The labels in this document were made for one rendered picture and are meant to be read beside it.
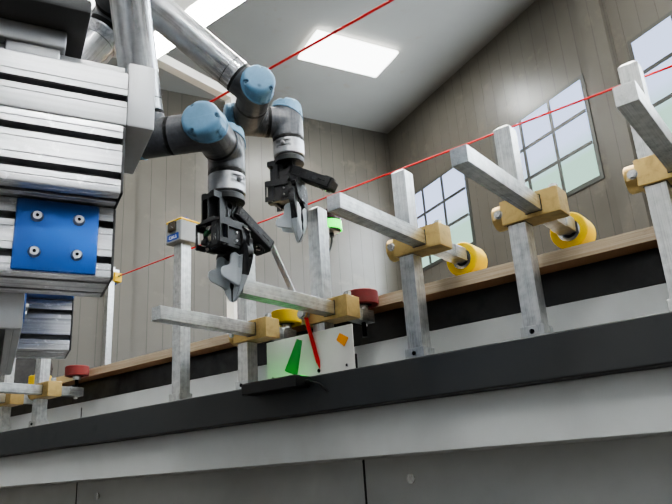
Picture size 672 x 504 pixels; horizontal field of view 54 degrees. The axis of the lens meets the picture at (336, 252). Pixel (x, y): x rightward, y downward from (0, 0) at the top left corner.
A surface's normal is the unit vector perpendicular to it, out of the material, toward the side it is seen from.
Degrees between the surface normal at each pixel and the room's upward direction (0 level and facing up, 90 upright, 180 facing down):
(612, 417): 90
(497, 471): 90
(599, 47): 90
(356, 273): 90
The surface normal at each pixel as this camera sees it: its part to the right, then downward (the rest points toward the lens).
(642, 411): -0.62, -0.22
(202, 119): -0.16, -0.30
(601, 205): -0.89, -0.09
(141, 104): 0.45, -0.31
